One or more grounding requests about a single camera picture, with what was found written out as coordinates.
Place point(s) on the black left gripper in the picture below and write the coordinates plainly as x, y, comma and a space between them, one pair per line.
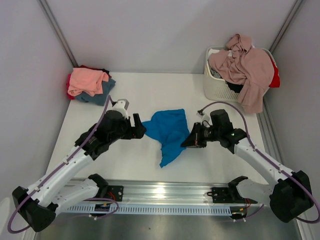
136, 132

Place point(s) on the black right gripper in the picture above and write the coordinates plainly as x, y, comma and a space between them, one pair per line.
195, 138

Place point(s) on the blue t shirt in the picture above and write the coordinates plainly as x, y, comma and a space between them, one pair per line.
170, 129

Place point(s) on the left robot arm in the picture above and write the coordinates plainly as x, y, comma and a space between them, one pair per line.
40, 203

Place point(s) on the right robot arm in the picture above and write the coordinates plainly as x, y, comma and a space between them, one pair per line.
286, 192

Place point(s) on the white laundry basket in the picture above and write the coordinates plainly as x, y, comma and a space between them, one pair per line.
215, 88

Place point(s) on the grey garment in basket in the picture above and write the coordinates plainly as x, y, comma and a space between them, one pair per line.
214, 73

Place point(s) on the salmon pink folded shirt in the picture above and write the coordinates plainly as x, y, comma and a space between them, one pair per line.
86, 81

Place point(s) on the black folded shirt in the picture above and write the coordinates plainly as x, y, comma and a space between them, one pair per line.
105, 71

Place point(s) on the dusty pink shirt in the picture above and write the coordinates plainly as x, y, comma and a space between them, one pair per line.
243, 64

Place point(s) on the red shirt in basket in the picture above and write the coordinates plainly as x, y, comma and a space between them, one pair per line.
276, 81

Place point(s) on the left corner metal profile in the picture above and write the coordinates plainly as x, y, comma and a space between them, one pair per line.
48, 13

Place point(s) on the corner metal profile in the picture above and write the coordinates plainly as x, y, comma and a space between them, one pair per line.
48, 13
292, 14

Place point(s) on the right corner metal profile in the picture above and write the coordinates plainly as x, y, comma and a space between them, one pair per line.
292, 14

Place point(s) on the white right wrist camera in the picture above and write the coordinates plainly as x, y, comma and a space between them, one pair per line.
203, 116

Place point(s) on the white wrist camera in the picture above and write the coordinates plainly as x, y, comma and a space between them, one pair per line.
121, 106
203, 116

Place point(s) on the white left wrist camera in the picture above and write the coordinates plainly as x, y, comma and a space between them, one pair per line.
121, 106

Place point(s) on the aluminium mounting rail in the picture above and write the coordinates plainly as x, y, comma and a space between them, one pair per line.
159, 193

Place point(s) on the white slotted cable duct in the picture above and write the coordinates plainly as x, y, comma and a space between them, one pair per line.
139, 209

